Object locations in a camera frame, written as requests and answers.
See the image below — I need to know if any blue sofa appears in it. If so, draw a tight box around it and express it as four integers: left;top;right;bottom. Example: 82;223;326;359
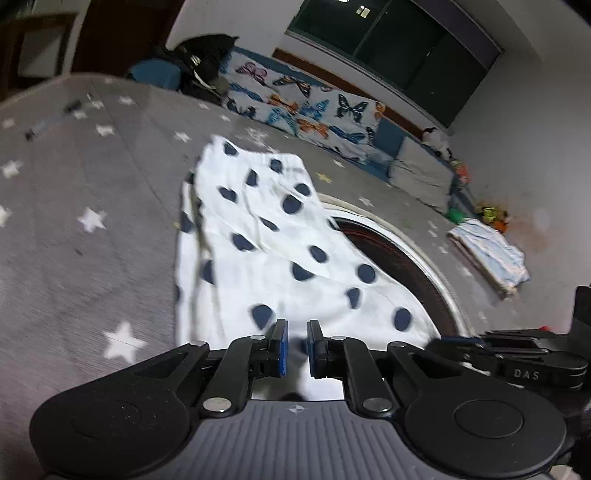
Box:
128;48;475;215

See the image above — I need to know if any grey cushion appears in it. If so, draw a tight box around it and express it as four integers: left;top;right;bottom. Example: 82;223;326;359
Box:
389;138;454;214

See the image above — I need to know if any white navy polka dot garment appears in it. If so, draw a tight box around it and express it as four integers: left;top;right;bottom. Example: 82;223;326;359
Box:
174;135;439;400

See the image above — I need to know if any right butterfly pillow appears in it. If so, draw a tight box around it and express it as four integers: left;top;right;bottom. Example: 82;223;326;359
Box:
297;86;386;163

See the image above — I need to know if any black white plush toy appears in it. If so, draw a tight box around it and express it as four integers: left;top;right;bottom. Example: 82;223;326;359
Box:
422;126;453;161

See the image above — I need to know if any black bag on sofa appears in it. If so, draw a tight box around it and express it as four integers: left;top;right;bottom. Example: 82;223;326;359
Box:
172;34;238;105

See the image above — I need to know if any folded blue striped blanket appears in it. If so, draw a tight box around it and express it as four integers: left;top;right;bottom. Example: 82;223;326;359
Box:
447;219;531;297

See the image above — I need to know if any butterfly pillow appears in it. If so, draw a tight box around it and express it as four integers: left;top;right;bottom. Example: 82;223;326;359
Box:
219;52;320;136
297;86;386;163

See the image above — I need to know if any black pen on mat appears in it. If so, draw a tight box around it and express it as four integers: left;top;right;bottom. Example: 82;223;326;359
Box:
24;100;82;141

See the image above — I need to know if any left butterfly pillow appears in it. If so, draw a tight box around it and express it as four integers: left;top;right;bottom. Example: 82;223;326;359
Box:
219;52;320;136

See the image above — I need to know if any grey star pattern mat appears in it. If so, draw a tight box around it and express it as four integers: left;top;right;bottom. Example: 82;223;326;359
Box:
1;75;515;479

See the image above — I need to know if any colourful toy pile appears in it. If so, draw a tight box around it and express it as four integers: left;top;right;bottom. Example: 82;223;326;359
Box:
450;158;511;234

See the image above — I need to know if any green ball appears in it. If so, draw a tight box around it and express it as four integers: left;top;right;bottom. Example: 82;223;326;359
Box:
447;208;467;225

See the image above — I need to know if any dark window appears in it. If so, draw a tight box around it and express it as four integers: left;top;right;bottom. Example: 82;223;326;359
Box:
288;0;502;127

